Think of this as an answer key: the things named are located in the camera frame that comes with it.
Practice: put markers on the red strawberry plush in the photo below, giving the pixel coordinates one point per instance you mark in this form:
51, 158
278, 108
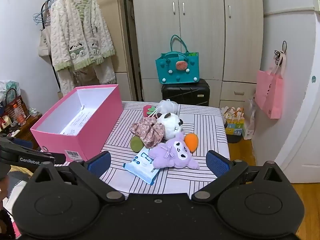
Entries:
147, 111

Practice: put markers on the floral fabric scrunchie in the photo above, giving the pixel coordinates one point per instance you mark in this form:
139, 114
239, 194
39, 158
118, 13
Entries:
147, 131

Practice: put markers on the panda plush toy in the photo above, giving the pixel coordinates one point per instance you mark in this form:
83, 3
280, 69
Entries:
170, 126

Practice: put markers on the green plush ball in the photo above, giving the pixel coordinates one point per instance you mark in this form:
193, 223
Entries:
136, 143

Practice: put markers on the white mesh bath puff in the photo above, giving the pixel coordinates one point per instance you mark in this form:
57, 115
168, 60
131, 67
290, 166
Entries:
167, 106

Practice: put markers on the beige canvas tote bag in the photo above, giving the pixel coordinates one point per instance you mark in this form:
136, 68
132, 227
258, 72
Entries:
43, 45

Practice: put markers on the beige cabinet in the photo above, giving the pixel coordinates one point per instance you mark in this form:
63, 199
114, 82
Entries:
120, 42

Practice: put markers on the orange plush toy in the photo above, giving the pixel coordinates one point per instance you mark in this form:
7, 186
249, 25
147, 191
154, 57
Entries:
191, 141

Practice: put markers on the pink shopping bag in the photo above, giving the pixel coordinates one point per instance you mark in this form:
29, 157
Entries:
270, 95

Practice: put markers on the purple plush toy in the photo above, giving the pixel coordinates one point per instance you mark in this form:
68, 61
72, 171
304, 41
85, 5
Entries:
170, 152

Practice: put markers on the woven basket bag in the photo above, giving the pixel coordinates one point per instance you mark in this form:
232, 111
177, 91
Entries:
10, 105

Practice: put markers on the colourful paper gift bags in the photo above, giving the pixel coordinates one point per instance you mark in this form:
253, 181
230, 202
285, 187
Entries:
233, 130

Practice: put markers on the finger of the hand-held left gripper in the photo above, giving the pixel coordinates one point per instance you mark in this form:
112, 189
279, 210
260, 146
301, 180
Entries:
22, 143
45, 158

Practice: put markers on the black suitcase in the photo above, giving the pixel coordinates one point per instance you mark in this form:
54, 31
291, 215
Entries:
185, 92

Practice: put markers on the striped white tablecloth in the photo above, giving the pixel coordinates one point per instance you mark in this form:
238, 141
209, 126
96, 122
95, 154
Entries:
200, 125

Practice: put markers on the beige wardrobe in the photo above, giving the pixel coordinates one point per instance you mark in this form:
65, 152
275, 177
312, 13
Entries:
200, 17

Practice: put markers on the teal tote bag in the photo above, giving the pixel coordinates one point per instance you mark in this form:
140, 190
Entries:
175, 72

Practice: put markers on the cream green pyjama jacket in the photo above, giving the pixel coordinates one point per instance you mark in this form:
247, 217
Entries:
75, 30

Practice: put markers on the blue white tissue packet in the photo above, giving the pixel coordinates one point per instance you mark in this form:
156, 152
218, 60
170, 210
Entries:
141, 165

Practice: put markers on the pink cardboard box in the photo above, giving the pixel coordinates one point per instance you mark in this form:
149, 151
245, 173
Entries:
97, 135

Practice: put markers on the white door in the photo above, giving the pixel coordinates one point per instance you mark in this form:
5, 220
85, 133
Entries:
300, 105

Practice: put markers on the bunch of blue hangers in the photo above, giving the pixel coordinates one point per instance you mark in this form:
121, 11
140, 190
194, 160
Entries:
40, 17

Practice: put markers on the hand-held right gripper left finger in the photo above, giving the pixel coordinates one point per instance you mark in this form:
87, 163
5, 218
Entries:
100, 163

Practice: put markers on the orange drink bottle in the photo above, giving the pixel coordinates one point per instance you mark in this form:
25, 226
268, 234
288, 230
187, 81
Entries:
18, 113

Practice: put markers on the cream pyjama pants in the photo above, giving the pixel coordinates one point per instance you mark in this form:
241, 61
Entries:
105, 72

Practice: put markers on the wooden side cabinet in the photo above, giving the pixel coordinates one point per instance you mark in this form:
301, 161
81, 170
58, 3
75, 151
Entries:
25, 128

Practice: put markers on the plastic bag of tissue packs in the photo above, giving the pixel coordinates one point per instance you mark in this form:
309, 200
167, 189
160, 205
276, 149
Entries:
10, 85

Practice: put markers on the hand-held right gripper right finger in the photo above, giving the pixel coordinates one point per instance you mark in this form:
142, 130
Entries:
217, 166

